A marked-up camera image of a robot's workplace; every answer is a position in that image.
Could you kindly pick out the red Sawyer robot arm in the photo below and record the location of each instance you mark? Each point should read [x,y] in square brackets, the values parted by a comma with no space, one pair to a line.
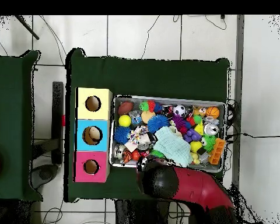
[200,186]

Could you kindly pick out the shallow clear mesh bin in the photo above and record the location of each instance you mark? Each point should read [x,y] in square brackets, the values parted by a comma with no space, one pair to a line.
[189,100]

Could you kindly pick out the yellow ball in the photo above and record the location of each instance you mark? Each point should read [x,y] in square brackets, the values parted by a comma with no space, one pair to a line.
[125,120]

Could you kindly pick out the large blue spiky ball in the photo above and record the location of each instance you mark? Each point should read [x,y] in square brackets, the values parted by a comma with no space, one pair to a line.
[157,123]

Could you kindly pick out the small blue spiky ball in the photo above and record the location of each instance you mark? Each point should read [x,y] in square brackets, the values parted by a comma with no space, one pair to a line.
[121,134]

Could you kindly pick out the brown toy football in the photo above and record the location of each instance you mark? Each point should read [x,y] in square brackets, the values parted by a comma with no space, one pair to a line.
[125,107]

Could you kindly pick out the light blue knitted cloth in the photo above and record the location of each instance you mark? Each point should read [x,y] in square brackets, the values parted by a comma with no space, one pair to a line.
[172,144]

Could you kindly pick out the black and white soccer ball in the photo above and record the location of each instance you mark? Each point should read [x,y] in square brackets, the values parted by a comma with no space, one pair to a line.
[179,110]

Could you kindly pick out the purple plastic block toy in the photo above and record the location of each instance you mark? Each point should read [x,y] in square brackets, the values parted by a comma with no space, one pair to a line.
[192,135]

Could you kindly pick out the orange toy basketball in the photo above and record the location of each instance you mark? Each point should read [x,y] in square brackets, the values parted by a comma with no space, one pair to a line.
[212,112]

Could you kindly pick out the orange plastic toy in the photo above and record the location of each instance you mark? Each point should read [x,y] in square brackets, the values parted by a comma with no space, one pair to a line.
[217,151]

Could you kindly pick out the black panel stand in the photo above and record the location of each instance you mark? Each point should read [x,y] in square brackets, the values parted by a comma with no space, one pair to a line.
[57,121]

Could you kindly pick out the dark green side table cloth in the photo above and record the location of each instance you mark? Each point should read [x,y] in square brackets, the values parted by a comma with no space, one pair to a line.
[9,105]

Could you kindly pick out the black tripod leg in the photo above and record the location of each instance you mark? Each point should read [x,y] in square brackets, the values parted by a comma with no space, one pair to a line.
[26,27]

